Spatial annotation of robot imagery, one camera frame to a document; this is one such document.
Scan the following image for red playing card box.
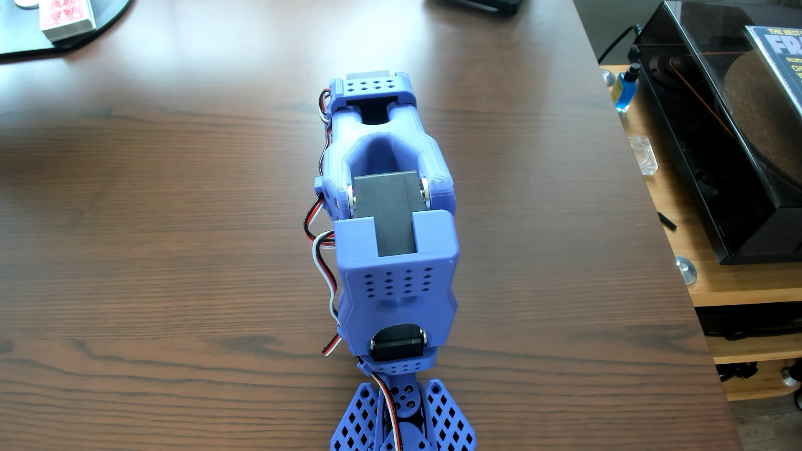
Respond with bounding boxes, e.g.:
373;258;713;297
39;0;98;43

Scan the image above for black desk mat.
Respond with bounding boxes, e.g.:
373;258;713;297
0;0;134;60

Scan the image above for black power cable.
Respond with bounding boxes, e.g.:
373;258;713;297
596;24;644;65

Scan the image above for black cable bundle in shelf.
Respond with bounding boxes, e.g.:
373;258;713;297
717;361;759;382

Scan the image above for cork turntable mat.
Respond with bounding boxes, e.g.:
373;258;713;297
723;50;802;190

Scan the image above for wooden shelf unit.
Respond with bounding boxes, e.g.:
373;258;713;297
599;64;802;403

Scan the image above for red black arm side cable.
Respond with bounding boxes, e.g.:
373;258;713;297
303;193;344;358

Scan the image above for black record player with dust cover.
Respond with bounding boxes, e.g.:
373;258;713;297
628;0;802;266

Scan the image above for small blue liquid bottle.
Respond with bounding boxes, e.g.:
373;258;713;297
611;63;642;114

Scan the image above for black device inside shelf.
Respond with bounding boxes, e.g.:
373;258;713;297
696;303;802;343

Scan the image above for black flat device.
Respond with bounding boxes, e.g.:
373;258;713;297
427;0;525;18

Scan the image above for clear plastic block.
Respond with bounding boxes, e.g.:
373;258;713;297
628;135;660;177

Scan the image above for blue album cover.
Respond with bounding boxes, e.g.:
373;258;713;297
744;25;802;121

